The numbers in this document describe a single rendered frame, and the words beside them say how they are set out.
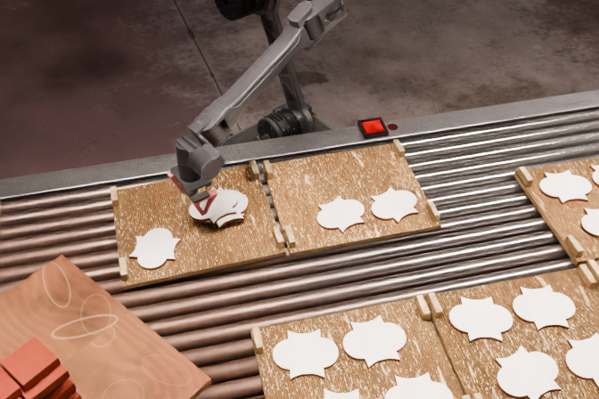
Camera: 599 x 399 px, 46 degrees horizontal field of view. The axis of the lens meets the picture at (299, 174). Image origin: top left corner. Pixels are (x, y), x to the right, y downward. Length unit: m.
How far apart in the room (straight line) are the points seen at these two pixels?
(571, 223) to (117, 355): 1.19
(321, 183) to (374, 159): 0.19
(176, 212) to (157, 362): 0.54
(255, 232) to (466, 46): 2.81
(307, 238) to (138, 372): 0.58
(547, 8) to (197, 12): 2.27
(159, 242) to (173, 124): 1.97
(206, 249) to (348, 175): 0.47
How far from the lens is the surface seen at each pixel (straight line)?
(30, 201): 2.09
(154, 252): 1.82
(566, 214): 2.02
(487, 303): 1.74
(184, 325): 1.71
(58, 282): 1.69
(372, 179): 2.00
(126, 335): 1.56
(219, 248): 1.82
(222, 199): 1.89
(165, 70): 4.18
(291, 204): 1.92
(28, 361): 1.29
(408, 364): 1.62
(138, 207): 1.96
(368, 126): 2.20
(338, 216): 1.87
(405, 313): 1.70
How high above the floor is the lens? 2.28
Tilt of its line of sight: 42 degrees down
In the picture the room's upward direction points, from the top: straight up
